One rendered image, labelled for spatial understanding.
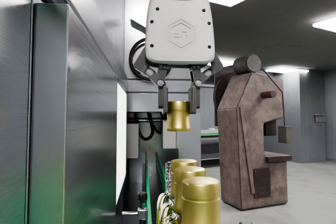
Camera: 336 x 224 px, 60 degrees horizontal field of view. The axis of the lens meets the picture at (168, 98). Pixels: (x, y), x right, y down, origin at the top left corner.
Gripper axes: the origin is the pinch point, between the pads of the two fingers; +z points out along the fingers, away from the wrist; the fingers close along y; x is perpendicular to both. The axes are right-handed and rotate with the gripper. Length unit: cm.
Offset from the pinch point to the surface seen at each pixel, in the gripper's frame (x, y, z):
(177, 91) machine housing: 98, 11, -10
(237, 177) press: 382, 134, 92
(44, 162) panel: -17.1, -13.7, 6.3
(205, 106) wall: 883, 195, -30
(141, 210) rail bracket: 36.8, -5.7, 27.5
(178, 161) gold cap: -6.6, -0.8, 8.0
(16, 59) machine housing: -20.2, -15.0, -2.0
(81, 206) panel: -9.9, -11.9, 12.3
